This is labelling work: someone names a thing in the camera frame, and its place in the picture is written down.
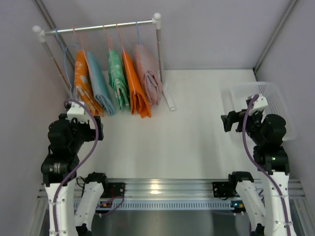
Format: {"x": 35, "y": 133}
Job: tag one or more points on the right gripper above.
{"x": 229, "y": 120}

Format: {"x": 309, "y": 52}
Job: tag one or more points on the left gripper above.
{"x": 99, "y": 127}

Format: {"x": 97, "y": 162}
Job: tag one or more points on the light blue trousers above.
{"x": 99, "y": 86}

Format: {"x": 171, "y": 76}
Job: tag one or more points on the orange white patterned trousers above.
{"x": 83, "y": 85}

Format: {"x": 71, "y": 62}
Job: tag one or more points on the blue wire hanger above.
{"x": 65, "y": 49}

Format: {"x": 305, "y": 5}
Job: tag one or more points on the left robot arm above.
{"x": 59, "y": 177}

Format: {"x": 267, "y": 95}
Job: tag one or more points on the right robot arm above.
{"x": 270, "y": 213}

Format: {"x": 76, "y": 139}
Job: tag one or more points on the green patterned trousers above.
{"x": 118, "y": 81}

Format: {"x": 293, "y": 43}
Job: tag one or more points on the plain orange trousers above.
{"x": 138, "y": 101}

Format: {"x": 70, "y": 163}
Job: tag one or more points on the pink hanger of orange trousers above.
{"x": 121, "y": 39}

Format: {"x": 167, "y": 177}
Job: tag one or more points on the pink trousers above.
{"x": 147, "y": 70}

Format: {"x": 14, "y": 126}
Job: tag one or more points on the pink hanger of green trousers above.
{"x": 109, "y": 41}

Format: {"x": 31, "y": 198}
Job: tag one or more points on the white plastic basket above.
{"x": 276, "y": 103}

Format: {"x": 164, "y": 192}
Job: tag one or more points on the white clothes rack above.
{"x": 156, "y": 20}

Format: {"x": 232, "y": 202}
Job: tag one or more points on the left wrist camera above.
{"x": 76, "y": 113}

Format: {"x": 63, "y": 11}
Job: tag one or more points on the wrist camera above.
{"x": 76, "y": 113}
{"x": 258, "y": 105}

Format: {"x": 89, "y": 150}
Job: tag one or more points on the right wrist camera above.
{"x": 258, "y": 105}

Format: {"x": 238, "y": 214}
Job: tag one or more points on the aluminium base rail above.
{"x": 177, "y": 189}

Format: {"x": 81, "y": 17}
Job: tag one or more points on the grey slotted cable duct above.
{"x": 181, "y": 205}

